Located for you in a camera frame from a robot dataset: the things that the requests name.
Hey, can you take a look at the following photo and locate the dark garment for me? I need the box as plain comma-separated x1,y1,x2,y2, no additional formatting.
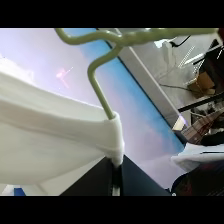
170,162,224,197

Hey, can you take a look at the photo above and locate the white garment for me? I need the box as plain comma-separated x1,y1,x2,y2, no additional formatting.
170,142,224,173

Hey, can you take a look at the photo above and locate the white long-sleeved shirt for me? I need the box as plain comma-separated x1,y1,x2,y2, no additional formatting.
0,54,126,197

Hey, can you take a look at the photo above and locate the green clothes hanger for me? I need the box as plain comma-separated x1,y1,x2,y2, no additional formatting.
54,28,220,121

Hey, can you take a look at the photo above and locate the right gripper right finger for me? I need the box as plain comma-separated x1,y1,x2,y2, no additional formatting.
119,154,172,197

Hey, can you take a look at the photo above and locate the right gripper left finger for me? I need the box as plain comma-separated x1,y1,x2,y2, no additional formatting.
59,156,116,197

